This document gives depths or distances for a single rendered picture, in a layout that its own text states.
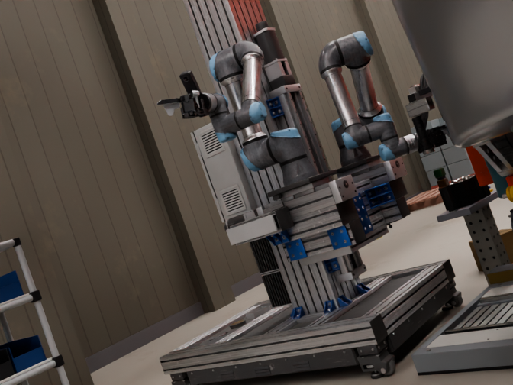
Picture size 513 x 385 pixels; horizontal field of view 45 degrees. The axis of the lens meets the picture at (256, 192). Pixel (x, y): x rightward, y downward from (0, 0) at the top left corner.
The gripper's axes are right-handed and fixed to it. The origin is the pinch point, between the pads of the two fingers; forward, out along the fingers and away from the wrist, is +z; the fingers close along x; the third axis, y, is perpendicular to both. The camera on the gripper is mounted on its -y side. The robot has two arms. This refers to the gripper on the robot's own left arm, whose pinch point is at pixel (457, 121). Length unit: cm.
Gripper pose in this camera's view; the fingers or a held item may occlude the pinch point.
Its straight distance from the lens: 275.6
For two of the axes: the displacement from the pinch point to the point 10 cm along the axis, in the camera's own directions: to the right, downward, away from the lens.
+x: 0.4, -0.4, -10.0
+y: 3.4, 9.4, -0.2
